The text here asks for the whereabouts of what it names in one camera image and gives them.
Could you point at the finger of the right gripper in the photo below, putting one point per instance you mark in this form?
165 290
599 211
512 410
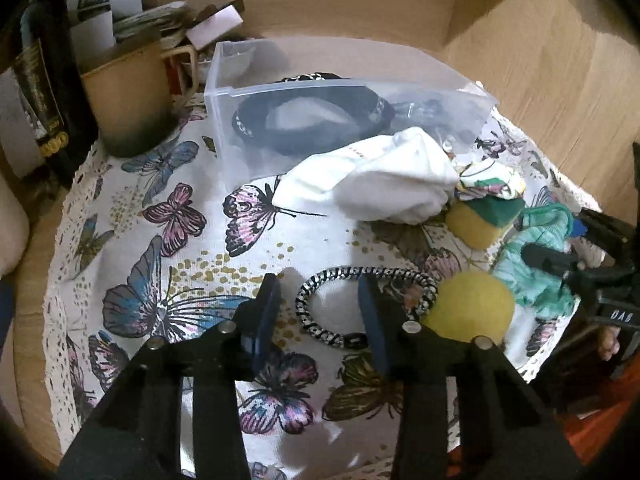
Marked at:
600 229
568 268

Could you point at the patterned fabric piece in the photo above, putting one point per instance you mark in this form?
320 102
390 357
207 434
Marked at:
488 177

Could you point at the brown ceramic mug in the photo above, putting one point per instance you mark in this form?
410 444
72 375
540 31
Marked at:
129 93

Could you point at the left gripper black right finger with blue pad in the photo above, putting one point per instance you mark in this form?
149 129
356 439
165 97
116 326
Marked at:
505 431

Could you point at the yellow green sponge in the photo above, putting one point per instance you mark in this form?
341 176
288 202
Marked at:
480 223

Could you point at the yellow felt ball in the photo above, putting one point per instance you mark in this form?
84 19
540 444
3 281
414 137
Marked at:
470 304

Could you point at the butterfly print cloth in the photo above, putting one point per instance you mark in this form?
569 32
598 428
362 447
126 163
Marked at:
157 245

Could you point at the black white braided headband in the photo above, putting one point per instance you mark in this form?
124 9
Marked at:
367 278

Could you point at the pink cylinder bottle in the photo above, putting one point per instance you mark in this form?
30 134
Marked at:
14 230

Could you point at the dark glass bottle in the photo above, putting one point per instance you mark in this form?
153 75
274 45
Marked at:
53 97

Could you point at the person's hand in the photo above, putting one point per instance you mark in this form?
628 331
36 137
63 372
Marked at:
609 345

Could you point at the white sock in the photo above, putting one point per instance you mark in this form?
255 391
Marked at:
405 178

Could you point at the clear plastic bin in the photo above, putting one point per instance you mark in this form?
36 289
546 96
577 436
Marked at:
424 93

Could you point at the black headband in bin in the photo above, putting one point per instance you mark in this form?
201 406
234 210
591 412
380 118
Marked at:
304 121

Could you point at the white small box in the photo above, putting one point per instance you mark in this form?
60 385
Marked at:
213 28

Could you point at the teal scrunchie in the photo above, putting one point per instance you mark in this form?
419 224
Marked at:
544 294

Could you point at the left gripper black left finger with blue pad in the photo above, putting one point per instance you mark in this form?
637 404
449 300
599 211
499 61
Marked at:
134 432

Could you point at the stack of papers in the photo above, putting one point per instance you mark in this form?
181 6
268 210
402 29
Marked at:
97 26

